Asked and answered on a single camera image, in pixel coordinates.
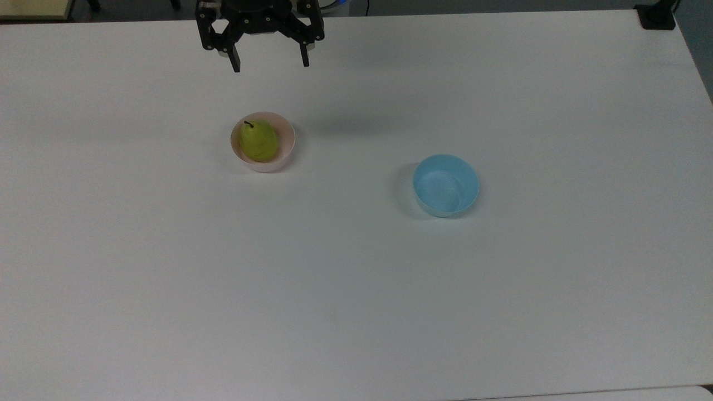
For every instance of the white adjacent table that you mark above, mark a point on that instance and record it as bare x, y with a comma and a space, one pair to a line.
601, 394

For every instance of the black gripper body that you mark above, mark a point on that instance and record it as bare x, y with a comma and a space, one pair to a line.
259, 16

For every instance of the wooden furniture piece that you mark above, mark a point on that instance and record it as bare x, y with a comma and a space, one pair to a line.
33, 8

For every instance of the pink bowl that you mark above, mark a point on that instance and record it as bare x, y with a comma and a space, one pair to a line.
285, 146

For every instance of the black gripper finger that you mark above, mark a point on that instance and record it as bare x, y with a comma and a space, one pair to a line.
214, 33
311, 28

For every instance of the green pear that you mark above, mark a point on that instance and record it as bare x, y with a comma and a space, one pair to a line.
259, 142

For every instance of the blue bowl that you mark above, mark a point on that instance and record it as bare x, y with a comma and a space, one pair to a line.
445, 186

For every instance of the black table clamp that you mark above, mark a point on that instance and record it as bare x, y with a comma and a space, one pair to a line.
656, 15

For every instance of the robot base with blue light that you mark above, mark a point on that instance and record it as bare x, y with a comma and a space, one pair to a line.
335, 4

